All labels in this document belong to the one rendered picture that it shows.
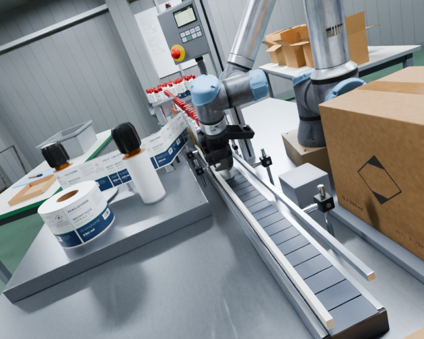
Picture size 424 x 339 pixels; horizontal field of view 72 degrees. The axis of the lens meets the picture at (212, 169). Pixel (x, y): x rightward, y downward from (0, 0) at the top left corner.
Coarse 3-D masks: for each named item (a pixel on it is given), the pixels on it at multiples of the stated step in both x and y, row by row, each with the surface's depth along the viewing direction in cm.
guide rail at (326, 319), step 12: (228, 192) 89; (240, 204) 78; (252, 216) 72; (264, 240) 62; (276, 252) 58; (288, 264) 54; (300, 288) 49; (312, 300) 46; (324, 312) 43; (324, 324) 43
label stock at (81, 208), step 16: (64, 192) 105; (80, 192) 98; (96, 192) 100; (48, 208) 95; (64, 208) 91; (80, 208) 94; (96, 208) 98; (48, 224) 94; (64, 224) 93; (80, 224) 94; (96, 224) 97; (64, 240) 96; (80, 240) 96
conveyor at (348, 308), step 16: (240, 176) 102; (240, 192) 91; (256, 192) 88; (256, 208) 81; (272, 208) 78; (272, 224) 72; (288, 224) 70; (272, 240) 67; (288, 240) 65; (304, 240) 63; (288, 256) 60; (304, 256) 59; (320, 256) 58; (304, 272) 55; (320, 272) 54; (336, 272) 53; (320, 288) 51; (336, 288) 50; (352, 288) 49; (336, 304) 48; (352, 304) 47; (368, 304) 46; (320, 320) 46; (336, 320) 45; (352, 320) 44
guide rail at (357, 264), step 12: (252, 168) 84; (264, 180) 76; (276, 192) 68; (288, 204) 63; (300, 216) 58; (312, 228) 54; (324, 240) 51; (336, 240) 49; (348, 252) 46; (360, 264) 43; (372, 276) 41
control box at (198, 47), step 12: (192, 0) 101; (168, 12) 106; (168, 24) 108; (192, 24) 105; (168, 36) 110; (204, 36) 106; (180, 48) 111; (192, 48) 109; (204, 48) 108; (180, 60) 113
